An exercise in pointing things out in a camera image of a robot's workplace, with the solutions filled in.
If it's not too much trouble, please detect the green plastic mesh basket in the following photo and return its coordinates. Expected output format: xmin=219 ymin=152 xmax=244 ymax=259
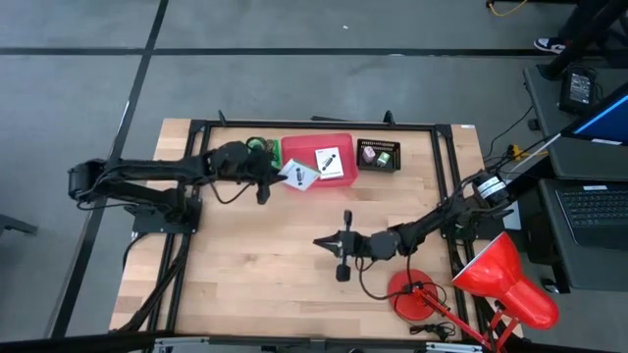
xmin=244 ymin=136 xmax=284 ymax=171

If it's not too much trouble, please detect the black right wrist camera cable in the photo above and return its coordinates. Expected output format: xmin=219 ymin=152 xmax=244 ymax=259
xmin=356 ymin=257 xmax=411 ymax=302

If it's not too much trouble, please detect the red plastic bin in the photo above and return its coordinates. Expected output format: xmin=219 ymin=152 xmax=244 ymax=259
xmin=280 ymin=131 xmax=359 ymax=190

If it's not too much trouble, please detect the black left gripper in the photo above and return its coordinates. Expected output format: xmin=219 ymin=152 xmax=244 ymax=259
xmin=242 ymin=144 xmax=288 ymax=206

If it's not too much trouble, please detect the black stand leg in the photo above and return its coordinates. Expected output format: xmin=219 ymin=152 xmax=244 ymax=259
xmin=538 ymin=0 xmax=628 ymax=82

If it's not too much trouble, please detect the red desk lamp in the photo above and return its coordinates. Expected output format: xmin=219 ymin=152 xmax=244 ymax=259
xmin=386 ymin=231 xmax=560 ymax=353

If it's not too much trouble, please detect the dark grey desk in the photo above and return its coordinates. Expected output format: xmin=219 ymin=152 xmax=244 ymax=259
xmin=522 ymin=63 xmax=628 ymax=295

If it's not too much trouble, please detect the black plastic mesh basket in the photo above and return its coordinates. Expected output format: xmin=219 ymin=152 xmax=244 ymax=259
xmin=355 ymin=138 xmax=402 ymax=174

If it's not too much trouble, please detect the computer monitor with blue screen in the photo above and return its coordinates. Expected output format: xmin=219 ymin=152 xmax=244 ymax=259
xmin=561 ymin=80 xmax=628 ymax=147

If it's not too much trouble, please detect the black lamp cord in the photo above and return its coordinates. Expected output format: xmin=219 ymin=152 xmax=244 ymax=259
xmin=408 ymin=321 xmax=457 ymax=343

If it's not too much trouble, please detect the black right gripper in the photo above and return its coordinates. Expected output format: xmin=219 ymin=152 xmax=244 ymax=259
xmin=313 ymin=209 xmax=374 ymax=283

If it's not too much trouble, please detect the person's shoe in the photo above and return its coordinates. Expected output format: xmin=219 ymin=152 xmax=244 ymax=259
xmin=533 ymin=36 xmax=570 ymax=56

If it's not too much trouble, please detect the white cable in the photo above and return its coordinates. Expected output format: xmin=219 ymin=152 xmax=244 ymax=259
xmin=509 ymin=131 xmax=563 ymax=173

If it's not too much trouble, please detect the black aluminium table frame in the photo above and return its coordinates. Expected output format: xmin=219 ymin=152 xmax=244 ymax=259
xmin=117 ymin=110 xmax=495 ymax=347

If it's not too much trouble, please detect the white card reader box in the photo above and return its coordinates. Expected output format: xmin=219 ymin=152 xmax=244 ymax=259
xmin=277 ymin=157 xmax=322 ymax=193
xmin=314 ymin=146 xmax=345 ymax=181

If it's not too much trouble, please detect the black power adapter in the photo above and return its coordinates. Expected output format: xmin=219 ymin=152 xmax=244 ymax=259
xmin=558 ymin=66 xmax=601 ymax=115

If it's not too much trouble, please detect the yellow cable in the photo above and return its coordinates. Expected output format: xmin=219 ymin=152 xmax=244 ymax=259
xmin=487 ymin=0 xmax=529 ymax=19

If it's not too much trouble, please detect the black laptop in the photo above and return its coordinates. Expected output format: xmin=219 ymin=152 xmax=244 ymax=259
xmin=556 ymin=181 xmax=628 ymax=251

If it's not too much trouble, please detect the dark furniture foot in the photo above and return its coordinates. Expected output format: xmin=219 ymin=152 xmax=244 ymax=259
xmin=0 ymin=213 xmax=39 ymax=237

